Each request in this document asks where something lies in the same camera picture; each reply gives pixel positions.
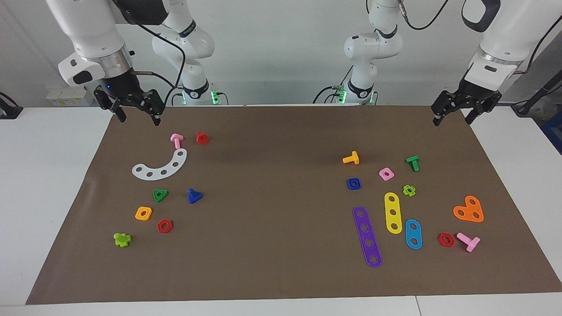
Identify black stand pole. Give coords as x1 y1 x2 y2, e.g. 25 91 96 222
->
512 72 562 117

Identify white background boxes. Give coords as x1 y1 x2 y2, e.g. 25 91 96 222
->
46 86 98 107

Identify blue crate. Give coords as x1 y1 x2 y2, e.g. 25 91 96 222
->
541 110 562 155

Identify black device at table edge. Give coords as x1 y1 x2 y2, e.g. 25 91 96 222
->
0 92 23 119

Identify purple long perforated strip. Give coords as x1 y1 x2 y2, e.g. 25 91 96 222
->
353 206 382 268

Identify brown table mat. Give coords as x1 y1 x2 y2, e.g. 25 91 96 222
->
25 104 562 305

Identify black base cables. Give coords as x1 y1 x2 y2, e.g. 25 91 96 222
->
313 85 347 104

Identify white curved perforated plate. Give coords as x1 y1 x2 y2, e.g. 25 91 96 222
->
132 148 188 181

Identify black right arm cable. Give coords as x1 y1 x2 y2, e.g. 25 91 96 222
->
132 22 187 104

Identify blue two-hole strip plate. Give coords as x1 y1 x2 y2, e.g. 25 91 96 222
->
405 219 423 250

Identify yellow three-hole strip plate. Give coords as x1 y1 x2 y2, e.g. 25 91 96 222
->
384 192 403 234

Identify orange heart-shaped plate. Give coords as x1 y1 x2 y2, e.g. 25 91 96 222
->
453 196 484 223

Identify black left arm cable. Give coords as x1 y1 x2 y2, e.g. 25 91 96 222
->
397 0 562 75

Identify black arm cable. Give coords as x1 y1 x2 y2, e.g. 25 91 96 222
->
132 22 187 104
397 0 562 75

